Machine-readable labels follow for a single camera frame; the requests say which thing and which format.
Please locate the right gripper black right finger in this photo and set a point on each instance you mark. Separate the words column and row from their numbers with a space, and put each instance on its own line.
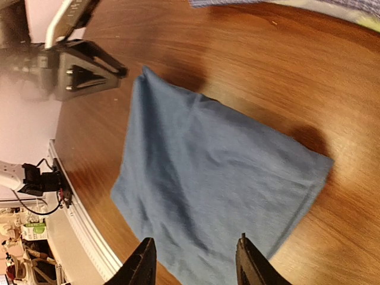
column 253, row 268

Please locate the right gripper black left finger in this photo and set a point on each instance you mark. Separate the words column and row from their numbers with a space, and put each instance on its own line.
column 139, row 268

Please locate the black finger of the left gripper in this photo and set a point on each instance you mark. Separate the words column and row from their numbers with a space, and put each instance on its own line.
column 68, row 88
column 89, row 60

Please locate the dark blue polo shirt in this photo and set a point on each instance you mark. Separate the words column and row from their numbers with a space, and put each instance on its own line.
column 197, row 174

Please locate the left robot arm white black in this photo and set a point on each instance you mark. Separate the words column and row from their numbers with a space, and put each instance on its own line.
column 40, row 66

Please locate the light patterned folded garment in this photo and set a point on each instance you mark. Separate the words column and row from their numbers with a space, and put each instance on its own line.
column 362, row 12

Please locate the blue checked folded shirt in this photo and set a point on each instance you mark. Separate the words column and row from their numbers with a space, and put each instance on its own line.
column 225, row 2

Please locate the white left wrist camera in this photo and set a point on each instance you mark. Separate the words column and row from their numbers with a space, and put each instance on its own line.
column 72, row 15

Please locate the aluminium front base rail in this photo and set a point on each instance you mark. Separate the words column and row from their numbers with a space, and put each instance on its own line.
column 77, row 244

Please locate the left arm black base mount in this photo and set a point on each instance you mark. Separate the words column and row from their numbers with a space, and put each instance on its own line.
column 66, row 192

